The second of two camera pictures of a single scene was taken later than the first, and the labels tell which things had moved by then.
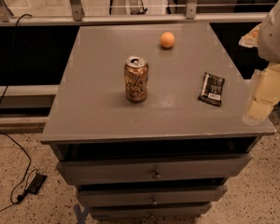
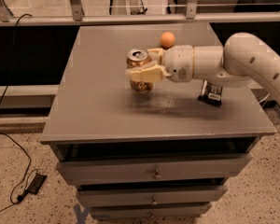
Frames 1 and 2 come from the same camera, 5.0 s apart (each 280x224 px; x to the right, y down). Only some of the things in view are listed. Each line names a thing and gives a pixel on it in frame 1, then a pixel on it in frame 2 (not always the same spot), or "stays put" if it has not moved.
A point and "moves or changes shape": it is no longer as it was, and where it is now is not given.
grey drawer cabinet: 168,158 stays put
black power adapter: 35,183 stays put
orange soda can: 136,77 moves or changes shape
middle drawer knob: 155,203 stays put
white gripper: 275,36 → 178,63
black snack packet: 212,89 stays put
